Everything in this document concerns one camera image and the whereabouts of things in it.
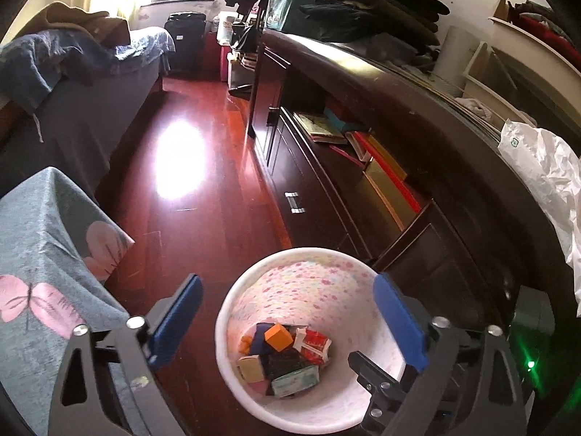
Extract teal flat box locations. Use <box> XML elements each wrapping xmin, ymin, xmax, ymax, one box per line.
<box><xmin>323</xmin><ymin>106</ymin><xmax>359</xmax><ymax>132</ymax></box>

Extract red folded clothes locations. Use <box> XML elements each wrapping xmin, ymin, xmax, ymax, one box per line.
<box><xmin>508</xmin><ymin>0</ymin><xmax>573</xmax><ymax>44</ymax></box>

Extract orange cube box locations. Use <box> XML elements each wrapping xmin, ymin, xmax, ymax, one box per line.
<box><xmin>264</xmin><ymin>323</ymin><xmax>293</xmax><ymax>351</ymax></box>

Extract red book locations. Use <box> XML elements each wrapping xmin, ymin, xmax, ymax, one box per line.
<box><xmin>345</xmin><ymin>131</ymin><xmax>377</xmax><ymax>164</ymax></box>

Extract white floral-lined trash bin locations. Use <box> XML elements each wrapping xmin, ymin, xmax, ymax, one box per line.
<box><xmin>215</xmin><ymin>246</ymin><xmax>411</xmax><ymax>434</ymax></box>

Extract green tissue packet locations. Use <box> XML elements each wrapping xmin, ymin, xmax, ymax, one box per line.
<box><xmin>271</xmin><ymin>366</ymin><xmax>321</xmax><ymax>398</ymax></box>

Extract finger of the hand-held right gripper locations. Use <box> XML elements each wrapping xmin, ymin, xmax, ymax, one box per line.
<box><xmin>347</xmin><ymin>351</ymin><xmax>409</xmax><ymax>432</ymax></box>

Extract black suitcase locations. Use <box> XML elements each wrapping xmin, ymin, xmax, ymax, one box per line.
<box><xmin>163</xmin><ymin>11</ymin><xmax>207</xmax><ymax>78</ymax></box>

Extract red suitcase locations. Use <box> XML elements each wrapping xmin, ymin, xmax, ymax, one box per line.
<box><xmin>204</xmin><ymin>32</ymin><xmax>232</xmax><ymax>83</ymax></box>

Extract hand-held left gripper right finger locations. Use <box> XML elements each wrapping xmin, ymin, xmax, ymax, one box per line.
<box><xmin>372</xmin><ymin>272</ymin><xmax>529</xmax><ymax>436</ymax></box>

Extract red white packet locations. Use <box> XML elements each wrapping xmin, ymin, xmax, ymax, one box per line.
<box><xmin>293</xmin><ymin>326</ymin><xmax>333</xmax><ymax>366</ymax></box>

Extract green cover book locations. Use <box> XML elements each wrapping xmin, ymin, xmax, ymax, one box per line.
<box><xmin>293</xmin><ymin>111</ymin><xmax>348</xmax><ymax>145</ymax></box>

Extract blue grey duvet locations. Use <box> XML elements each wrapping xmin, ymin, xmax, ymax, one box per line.
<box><xmin>0</xmin><ymin>27</ymin><xmax>175</xmax><ymax>114</ymax></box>

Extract gold flat box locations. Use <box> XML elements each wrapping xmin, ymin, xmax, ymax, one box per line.
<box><xmin>363</xmin><ymin>157</ymin><xmax>423</xmax><ymax>232</ymax></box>

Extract dark handbag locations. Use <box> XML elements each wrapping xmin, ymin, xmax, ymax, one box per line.
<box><xmin>229</xmin><ymin>20</ymin><xmax>264</xmax><ymax>55</ymax></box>

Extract brown clothes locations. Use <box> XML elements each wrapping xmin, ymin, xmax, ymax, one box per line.
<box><xmin>43</xmin><ymin>1</ymin><xmax>132</xmax><ymax>48</ymax></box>

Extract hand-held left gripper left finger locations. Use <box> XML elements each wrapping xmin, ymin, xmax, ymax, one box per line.
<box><xmin>48</xmin><ymin>274</ymin><xmax>203</xmax><ymax>436</ymax></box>

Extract beige cardboard box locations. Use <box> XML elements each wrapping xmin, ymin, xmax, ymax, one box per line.
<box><xmin>238</xmin><ymin>355</ymin><xmax>266</xmax><ymax>384</ymax></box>

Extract dark wooden cabinet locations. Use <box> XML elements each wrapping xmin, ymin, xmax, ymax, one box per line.
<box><xmin>247</xmin><ymin>27</ymin><xmax>581</xmax><ymax>328</ymax></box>

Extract bed with dark sheet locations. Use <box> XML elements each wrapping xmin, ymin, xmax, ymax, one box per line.
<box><xmin>0</xmin><ymin>25</ymin><xmax>178</xmax><ymax>201</ymax></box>

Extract white plastic bag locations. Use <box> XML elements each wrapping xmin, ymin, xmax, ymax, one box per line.
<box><xmin>498</xmin><ymin>118</ymin><xmax>581</xmax><ymax>319</ymax></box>

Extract white shelf unit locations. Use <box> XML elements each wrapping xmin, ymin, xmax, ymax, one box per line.
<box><xmin>431</xmin><ymin>0</ymin><xmax>581</xmax><ymax>123</ymax></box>

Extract stack of folded dark clothes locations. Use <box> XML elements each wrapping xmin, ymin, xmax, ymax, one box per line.
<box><xmin>300</xmin><ymin>0</ymin><xmax>450</xmax><ymax>48</ymax></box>

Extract black cigarette pack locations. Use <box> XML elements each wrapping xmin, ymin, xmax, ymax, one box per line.
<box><xmin>249</xmin><ymin>322</ymin><xmax>318</xmax><ymax>380</ymax></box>

